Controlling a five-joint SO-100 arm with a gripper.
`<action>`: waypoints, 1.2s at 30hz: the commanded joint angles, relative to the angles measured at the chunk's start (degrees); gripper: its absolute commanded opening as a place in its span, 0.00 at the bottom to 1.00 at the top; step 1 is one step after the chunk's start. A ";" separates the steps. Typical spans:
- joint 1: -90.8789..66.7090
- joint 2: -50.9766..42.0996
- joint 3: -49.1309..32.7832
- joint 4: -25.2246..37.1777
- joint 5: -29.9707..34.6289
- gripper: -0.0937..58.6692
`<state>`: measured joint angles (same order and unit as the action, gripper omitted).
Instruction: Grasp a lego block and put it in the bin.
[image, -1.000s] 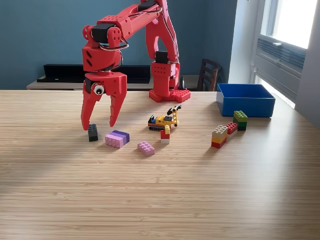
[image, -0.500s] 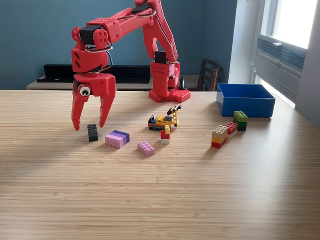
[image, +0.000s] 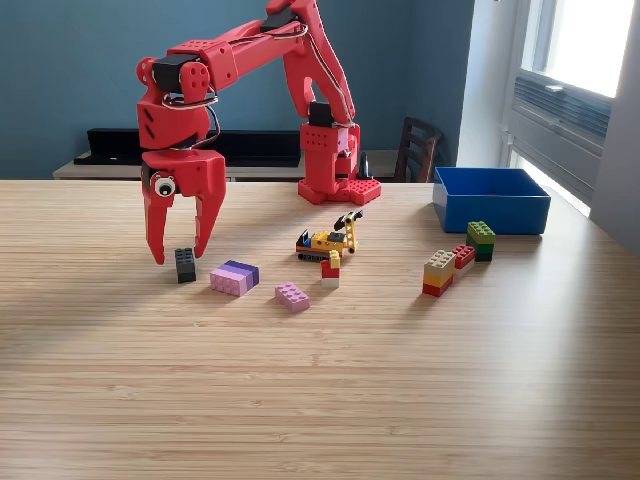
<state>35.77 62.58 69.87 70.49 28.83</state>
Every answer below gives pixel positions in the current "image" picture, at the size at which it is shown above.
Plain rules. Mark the bright window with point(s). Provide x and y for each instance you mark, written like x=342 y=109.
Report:
x=590 y=45

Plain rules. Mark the pink lego brick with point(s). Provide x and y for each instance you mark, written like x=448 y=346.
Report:
x=292 y=297

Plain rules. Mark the blue plastic bin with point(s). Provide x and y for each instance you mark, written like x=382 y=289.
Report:
x=492 y=212

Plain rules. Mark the green brick stack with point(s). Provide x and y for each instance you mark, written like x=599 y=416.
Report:
x=481 y=240

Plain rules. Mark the red on white brick stack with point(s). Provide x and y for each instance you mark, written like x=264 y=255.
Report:
x=464 y=257

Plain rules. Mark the black cone-shaped object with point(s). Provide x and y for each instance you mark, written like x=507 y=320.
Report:
x=365 y=167

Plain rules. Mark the black wall shelf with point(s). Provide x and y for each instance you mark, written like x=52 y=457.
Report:
x=110 y=142

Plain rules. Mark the pink purple brick stack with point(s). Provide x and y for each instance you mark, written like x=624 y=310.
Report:
x=234 y=279

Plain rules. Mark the dark wooden chair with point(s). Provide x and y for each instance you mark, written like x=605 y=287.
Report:
x=417 y=150

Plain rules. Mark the tan yellow red brick stack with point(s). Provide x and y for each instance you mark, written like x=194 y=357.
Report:
x=439 y=275

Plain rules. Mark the pale wooden sideboard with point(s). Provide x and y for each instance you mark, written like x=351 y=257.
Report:
x=100 y=172

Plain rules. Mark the small yellow toy digger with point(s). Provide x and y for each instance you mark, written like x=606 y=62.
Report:
x=327 y=242

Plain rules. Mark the yellow red white brick stack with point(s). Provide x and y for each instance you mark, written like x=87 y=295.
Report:
x=330 y=272

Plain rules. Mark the dark grey black brick stack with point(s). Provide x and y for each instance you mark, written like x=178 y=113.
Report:
x=185 y=267

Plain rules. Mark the grey window vent unit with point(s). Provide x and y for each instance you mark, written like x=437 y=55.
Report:
x=560 y=125

